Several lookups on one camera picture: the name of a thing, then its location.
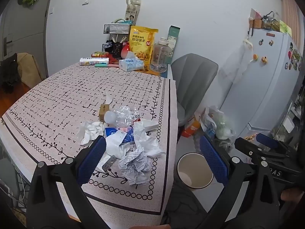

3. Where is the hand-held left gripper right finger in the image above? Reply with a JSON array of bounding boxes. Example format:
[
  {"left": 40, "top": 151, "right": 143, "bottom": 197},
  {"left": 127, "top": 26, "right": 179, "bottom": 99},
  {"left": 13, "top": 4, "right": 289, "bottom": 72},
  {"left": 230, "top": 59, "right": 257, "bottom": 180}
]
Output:
[{"left": 199, "top": 135, "right": 280, "bottom": 229}]

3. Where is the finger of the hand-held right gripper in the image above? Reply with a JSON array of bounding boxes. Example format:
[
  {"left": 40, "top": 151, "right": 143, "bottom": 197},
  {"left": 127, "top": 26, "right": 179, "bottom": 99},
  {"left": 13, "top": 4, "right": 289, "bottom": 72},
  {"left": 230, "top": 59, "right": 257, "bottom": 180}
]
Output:
[
  {"left": 234, "top": 137, "right": 287, "bottom": 166},
  {"left": 256, "top": 133, "right": 298, "bottom": 154}
]

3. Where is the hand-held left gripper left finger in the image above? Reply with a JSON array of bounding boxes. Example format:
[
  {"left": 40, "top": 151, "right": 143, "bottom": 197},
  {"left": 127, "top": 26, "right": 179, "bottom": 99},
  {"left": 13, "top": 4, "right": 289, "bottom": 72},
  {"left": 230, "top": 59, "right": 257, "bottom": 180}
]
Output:
[{"left": 26, "top": 135, "right": 108, "bottom": 229}]

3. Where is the small grey sachet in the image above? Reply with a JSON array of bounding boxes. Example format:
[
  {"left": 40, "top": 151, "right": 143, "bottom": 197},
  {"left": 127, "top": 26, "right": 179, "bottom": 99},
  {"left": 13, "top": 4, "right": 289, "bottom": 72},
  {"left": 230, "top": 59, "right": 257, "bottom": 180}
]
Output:
[{"left": 102, "top": 155, "right": 117, "bottom": 171}]

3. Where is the white round trash bin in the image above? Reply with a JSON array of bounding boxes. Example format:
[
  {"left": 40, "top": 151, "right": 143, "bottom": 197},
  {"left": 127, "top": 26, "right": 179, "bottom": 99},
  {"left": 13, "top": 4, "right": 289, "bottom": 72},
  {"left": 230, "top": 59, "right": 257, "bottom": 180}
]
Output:
[{"left": 176, "top": 152, "right": 214, "bottom": 190}]

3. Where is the white tissue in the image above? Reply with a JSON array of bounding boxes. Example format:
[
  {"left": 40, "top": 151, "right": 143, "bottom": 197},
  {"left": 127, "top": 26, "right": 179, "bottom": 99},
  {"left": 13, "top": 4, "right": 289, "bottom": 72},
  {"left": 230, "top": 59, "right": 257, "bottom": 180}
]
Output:
[{"left": 77, "top": 121, "right": 105, "bottom": 146}]

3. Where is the blue tissue packet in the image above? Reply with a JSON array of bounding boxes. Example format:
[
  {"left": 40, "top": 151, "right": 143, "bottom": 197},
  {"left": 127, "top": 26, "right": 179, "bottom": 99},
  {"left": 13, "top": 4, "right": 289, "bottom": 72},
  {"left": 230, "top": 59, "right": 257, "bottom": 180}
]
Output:
[{"left": 104, "top": 126, "right": 135, "bottom": 146}]

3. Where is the printed receipt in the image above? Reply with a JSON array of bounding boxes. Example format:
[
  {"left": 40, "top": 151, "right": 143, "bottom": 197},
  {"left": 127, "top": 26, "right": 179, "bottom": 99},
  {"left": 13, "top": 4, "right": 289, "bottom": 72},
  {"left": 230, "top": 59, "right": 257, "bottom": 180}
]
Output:
[{"left": 118, "top": 148, "right": 151, "bottom": 186}]

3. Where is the crushed clear plastic bottle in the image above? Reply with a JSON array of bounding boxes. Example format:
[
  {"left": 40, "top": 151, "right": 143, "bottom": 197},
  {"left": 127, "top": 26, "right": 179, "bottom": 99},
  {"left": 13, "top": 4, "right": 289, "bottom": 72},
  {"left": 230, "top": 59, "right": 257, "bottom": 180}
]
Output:
[{"left": 104, "top": 105, "right": 141, "bottom": 127}]

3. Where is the large white paper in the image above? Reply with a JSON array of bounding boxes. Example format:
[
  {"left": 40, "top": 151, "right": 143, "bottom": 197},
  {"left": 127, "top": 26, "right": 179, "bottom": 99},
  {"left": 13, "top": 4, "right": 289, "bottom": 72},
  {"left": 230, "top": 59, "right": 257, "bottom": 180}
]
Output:
[{"left": 132, "top": 119, "right": 167, "bottom": 158}]

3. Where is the person's right hand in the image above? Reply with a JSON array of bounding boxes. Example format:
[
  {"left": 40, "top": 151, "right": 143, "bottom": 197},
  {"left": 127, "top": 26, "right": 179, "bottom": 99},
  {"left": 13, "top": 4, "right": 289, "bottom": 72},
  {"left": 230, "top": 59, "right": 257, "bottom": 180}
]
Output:
[{"left": 281, "top": 187, "right": 305, "bottom": 202}]

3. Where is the clear plastic bag of items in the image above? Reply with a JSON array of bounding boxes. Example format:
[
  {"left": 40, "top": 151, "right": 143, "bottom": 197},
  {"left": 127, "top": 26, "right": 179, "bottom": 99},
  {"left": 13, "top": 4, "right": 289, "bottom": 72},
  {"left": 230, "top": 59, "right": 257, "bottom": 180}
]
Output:
[{"left": 200, "top": 105, "right": 236, "bottom": 146}]

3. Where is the orange carton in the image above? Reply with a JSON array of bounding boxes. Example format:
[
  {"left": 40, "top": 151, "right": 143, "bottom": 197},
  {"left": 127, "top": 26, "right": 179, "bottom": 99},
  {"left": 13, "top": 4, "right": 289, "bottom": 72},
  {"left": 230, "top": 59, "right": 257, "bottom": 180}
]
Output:
[{"left": 181, "top": 117, "right": 202, "bottom": 137}]

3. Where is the small brown cardboard box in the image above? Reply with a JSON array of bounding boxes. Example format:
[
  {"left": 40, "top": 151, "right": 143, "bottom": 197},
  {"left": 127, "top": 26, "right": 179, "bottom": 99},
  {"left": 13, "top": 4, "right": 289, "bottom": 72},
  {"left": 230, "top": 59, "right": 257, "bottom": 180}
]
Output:
[{"left": 99, "top": 104, "right": 111, "bottom": 122}]

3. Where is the white refrigerator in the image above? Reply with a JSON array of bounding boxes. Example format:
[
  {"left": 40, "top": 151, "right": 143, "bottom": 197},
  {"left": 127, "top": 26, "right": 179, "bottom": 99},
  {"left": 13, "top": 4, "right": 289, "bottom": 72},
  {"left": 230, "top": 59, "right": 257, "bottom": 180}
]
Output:
[{"left": 219, "top": 29, "right": 304, "bottom": 141}]

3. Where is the white hanging plastic bag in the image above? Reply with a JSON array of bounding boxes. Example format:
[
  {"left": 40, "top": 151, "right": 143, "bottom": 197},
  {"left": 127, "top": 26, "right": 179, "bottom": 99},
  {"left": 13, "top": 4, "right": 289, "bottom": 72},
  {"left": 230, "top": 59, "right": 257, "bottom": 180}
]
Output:
[{"left": 222, "top": 38, "right": 254, "bottom": 86}]

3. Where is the cluster of fridge magnets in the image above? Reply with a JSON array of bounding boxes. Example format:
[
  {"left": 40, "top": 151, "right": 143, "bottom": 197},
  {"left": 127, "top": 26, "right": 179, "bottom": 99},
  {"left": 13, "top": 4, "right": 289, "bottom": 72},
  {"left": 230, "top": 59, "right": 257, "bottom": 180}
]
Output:
[{"left": 283, "top": 42, "right": 303, "bottom": 71}]

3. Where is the grey upholstered chair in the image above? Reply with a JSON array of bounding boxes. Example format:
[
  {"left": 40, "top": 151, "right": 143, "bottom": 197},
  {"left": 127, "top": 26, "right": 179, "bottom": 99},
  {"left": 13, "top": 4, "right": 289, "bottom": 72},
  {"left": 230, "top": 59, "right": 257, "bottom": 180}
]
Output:
[{"left": 170, "top": 53, "right": 219, "bottom": 127}]

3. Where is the white roll packet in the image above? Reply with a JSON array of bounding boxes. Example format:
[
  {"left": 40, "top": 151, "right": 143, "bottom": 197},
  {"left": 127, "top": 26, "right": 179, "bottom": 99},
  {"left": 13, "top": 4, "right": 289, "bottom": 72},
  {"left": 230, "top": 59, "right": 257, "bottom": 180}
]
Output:
[{"left": 79, "top": 57, "right": 109, "bottom": 66}]

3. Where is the white blue tissue pack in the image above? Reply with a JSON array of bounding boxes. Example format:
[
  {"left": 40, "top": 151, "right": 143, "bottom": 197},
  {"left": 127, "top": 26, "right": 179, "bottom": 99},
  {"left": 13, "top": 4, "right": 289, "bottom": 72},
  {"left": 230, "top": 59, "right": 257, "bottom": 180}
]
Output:
[{"left": 118, "top": 51, "right": 145, "bottom": 72}]

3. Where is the red apple-shaped container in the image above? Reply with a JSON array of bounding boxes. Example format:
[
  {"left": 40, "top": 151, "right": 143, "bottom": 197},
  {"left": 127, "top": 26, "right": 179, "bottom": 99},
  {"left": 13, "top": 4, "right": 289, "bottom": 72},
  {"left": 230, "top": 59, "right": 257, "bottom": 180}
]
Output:
[{"left": 120, "top": 43, "right": 134, "bottom": 60}]

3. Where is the black pen holder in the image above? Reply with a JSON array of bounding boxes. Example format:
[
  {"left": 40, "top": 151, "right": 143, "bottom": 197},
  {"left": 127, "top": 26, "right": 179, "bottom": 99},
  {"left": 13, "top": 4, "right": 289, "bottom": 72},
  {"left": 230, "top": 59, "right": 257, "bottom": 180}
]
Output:
[{"left": 112, "top": 42, "right": 125, "bottom": 59}]

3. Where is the tan chair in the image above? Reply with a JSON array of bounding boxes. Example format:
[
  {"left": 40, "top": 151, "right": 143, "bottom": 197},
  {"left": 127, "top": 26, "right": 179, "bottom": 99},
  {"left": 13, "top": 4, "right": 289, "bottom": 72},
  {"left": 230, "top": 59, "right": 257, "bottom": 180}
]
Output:
[{"left": 17, "top": 52, "right": 47, "bottom": 89}]

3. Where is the clear plastic jar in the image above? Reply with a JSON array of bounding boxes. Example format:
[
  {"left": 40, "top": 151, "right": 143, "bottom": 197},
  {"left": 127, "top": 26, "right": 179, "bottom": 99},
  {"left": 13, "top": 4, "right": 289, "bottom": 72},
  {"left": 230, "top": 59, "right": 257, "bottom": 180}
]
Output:
[{"left": 149, "top": 37, "right": 173, "bottom": 72}]

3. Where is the dark jacket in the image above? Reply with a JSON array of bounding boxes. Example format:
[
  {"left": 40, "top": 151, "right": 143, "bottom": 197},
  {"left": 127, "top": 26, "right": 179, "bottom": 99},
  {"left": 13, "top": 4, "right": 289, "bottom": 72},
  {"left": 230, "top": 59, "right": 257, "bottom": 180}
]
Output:
[{"left": 0, "top": 54, "right": 21, "bottom": 93}]

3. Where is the yellow snack bag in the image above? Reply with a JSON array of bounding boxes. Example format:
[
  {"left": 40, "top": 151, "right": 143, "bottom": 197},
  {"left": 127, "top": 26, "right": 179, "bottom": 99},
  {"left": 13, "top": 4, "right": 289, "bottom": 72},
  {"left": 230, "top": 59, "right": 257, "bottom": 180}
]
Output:
[{"left": 129, "top": 26, "right": 159, "bottom": 65}]

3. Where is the pink curtain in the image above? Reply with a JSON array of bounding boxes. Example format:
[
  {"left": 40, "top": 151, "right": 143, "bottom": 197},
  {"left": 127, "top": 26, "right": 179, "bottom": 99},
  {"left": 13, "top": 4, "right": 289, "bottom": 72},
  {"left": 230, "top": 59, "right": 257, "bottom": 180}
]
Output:
[{"left": 280, "top": 0, "right": 301, "bottom": 46}]

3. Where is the tall green carton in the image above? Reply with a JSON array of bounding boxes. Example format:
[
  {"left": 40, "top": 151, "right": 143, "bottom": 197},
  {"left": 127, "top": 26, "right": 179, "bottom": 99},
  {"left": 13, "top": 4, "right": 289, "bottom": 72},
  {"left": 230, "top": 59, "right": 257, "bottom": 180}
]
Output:
[{"left": 167, "top": 25, "right": 181, "bottom": 53}]

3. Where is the black wire rack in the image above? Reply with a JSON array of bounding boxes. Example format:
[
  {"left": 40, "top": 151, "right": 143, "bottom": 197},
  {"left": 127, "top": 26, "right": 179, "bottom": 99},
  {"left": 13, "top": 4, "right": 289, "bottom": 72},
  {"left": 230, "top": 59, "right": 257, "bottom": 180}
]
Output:
[{"left": 102, "top": 23, "right": 134, "bottom": 53}]

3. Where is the door handle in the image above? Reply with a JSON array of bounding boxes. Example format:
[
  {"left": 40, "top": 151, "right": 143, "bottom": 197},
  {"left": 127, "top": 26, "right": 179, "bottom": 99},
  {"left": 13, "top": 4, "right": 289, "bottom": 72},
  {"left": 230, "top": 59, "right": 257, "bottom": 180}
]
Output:
[{"left": 3, "top": 36, "right": 13, "bottom": 53}]

